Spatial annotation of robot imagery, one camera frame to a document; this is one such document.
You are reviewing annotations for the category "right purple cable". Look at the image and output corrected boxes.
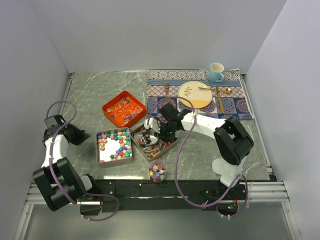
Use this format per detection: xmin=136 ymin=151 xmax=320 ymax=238
xmin=145 ymin=96 xmax=249 ymax=219

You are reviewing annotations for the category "cream and orange plate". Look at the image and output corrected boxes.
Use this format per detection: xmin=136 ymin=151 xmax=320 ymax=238
xmin=177 ymin=81 xmax=213 ymax=109

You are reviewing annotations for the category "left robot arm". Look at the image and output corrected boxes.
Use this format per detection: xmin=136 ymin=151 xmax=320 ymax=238
xmin=32 ymin=115 xmax=100 ymax=212

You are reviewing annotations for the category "orange plastic tray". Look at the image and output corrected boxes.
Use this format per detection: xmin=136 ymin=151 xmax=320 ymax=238
xmin=101 ymin=91 xmax=147 ymax=128

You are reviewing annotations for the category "clear round lid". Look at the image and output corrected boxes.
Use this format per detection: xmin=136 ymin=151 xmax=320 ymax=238
xmin=211 ymin=158 xmax=225 ymax=175

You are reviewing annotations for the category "gold knife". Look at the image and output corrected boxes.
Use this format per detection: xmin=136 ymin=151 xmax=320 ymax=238
xmin=216 ymin=86 xmax=225 ymax=114

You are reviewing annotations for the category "light blue mug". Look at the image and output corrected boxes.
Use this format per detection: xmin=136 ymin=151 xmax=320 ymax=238
xmin=208 ymin=62 xmax=225 ymax=83

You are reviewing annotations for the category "gold spoon on mat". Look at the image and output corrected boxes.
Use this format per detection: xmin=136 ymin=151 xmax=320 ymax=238
xmin=211 ymin=88 xmax=233 ymax=95

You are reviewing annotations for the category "clear plastic cup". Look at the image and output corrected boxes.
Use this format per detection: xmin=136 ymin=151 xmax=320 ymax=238
xmin=148 ymin=159 xmax=167 ymax=183

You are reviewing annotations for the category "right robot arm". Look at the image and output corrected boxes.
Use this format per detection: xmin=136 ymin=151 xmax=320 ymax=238
xmin=143 ymin=103 xmax=254 ymax=200

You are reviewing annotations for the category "tin of star candies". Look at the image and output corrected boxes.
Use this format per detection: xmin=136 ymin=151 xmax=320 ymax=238
xmin=95 ymin=127 xmax=133 ymax=167

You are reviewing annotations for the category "gold fork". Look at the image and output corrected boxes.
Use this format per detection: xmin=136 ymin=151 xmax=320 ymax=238
xmin=164 ymin=82 xmax=170 ymax=104

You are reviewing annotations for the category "patterned cloth placemat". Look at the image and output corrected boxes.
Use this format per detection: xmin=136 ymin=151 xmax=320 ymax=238
xmin=146 ymin=68 xmax=254 ymax=120

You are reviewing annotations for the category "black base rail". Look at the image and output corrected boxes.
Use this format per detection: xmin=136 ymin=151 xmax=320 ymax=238
xmin=82 ymin=174 xmax=278 ymax=221

